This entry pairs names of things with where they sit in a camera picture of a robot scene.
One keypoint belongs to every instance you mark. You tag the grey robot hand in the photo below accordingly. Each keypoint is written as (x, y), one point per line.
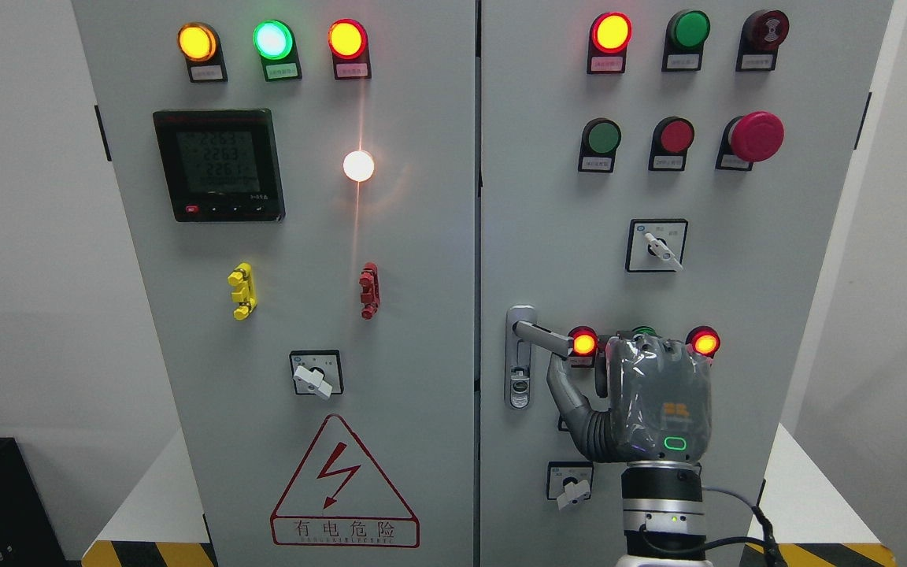
(659, 403)

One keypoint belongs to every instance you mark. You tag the silver door lock handle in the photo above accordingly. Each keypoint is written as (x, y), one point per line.
(523, 332)

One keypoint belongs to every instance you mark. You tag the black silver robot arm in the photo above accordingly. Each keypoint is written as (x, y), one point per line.
(663, 515)

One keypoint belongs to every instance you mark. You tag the grey right cabinet door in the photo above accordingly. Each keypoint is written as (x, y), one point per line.
(556, 238)

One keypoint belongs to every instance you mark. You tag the grey cabinet door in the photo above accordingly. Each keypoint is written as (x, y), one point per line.
(409, 371)
(556, 238)

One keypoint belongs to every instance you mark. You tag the grey left cabinet door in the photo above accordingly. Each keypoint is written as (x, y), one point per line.
(409, 371)

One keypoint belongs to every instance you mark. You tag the green light lower middle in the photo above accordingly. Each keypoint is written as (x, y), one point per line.
(644, 330)

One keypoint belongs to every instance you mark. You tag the red lit light lower right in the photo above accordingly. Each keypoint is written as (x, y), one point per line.
(704, 340)

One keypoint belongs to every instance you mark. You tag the red lit light lower left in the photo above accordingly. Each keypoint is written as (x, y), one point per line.
(584, 347)

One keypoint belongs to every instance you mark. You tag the white platform hazard stripes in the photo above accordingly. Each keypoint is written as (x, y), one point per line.
(161, 522)

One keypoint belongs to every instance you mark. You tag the red push button second row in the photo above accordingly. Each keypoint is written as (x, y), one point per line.
(669, 145)

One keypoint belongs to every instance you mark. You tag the green push button second row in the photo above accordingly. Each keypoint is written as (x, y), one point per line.
(597, 150)

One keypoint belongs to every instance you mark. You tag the red emergency stop button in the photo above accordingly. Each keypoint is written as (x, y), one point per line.
(748, 139)

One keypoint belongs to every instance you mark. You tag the red terminal connector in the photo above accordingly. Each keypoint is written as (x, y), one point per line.
(369, 290)

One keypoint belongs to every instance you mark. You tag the red electric warning sticker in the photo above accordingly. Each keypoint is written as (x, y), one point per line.
(339, 496)

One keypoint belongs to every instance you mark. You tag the red lit light top right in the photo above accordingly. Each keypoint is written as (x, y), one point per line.
(609, 35)

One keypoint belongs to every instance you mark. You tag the green push button top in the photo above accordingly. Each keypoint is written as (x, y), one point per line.
(685, 35)

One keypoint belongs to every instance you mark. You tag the white lit indicator light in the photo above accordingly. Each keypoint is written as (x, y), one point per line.
(359, 166)

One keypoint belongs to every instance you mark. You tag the dark red buzzer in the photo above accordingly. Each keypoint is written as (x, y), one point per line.
(762, 34)

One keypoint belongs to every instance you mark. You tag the yellow terminal connector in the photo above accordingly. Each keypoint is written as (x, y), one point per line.
(242, 291)

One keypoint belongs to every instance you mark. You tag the red lit indicator light left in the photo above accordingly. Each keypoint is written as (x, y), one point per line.
(348, 42)

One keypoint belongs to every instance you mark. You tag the black digital power meter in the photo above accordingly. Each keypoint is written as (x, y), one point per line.
(221, 165)

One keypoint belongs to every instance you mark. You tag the green lit indicator light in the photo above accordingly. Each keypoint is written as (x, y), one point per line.
(276, 45)

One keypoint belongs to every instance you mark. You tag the yellow indicator light top left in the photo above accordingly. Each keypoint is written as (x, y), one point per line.
(202, 50)

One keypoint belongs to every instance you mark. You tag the lower white rotary switch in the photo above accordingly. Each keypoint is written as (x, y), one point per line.
(568, 483)

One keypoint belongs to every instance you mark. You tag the upper right rotary switch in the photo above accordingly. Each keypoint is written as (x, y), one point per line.
(656, 245)

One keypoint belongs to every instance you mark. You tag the left door rotary switch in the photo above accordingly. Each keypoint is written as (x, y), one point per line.
(317, 372)

